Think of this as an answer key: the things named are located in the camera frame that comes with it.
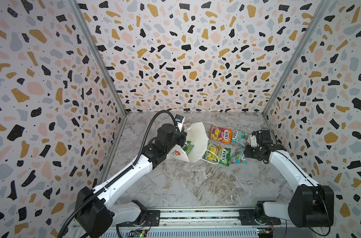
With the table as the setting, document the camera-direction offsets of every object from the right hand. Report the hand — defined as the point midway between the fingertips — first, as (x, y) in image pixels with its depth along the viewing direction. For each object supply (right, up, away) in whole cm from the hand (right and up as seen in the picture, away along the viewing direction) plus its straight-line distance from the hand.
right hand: (245, 148), depth 87 cm
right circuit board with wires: (+4, -38, -15) cm, 41 cm away
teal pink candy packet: (-4, -5, +2) cm, 7 cm away
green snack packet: (-15, -5, +8) cm, 17 cm away
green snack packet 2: (-34, 0, +5) cm, 34 cm away
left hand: (-36, +13, -12) cm, 40 cm away
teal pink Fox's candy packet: (+3, +5, +16) cm, 17 cm away
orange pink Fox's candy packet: (-11, +7, +19) cm, 23 cm away
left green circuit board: (-57, -38, -17) cm, 70 cm away
